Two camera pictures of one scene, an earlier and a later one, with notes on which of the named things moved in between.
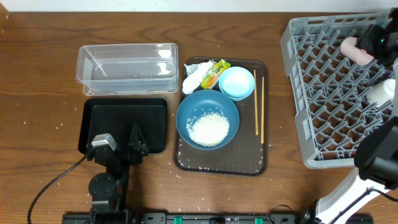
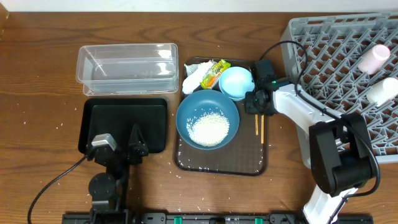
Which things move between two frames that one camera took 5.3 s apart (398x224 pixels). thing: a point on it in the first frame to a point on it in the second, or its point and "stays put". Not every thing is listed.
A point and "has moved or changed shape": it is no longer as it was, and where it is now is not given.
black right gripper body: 372,40 to 253,104
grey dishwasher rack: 329,89 stays put
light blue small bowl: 237,83 stays put
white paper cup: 382,93 stays put
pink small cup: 349,50 has moved or changed shape
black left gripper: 117,152 stays put
